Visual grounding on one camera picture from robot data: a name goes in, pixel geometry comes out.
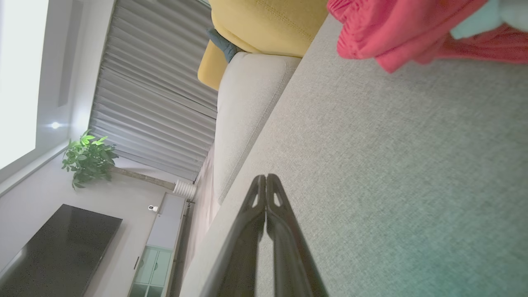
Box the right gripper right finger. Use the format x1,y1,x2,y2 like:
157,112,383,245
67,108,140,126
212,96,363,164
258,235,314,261
266,173,330,297

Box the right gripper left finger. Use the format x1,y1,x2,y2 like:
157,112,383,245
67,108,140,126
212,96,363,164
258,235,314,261
198,174,267,297

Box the red mesh shorts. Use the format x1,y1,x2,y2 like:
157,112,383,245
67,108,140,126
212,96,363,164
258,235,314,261
327,0,528,74

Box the grey teal tv cabinet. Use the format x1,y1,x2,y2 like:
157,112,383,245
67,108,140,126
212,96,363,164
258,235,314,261
128,192,188,297

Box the white ribbed plant pot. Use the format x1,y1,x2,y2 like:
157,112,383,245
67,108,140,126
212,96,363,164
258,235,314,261
173,179,198,202

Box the light grey sofa section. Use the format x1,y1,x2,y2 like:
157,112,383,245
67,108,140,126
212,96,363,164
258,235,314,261
212,52,302,205

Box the green potted plant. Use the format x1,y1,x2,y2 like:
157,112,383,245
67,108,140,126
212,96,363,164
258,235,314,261
62,130,178,191

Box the black flat television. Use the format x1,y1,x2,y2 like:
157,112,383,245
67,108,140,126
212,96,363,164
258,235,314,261
0,204,123,297

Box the grey pleated curtain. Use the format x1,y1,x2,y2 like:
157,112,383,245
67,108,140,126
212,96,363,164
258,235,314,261
89,0,219,182

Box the dark blue cushion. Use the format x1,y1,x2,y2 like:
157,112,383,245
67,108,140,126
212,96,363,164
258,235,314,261
206,27,245,64

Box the yellow cushion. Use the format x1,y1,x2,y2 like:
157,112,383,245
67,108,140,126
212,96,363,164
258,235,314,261
197,0,330,91

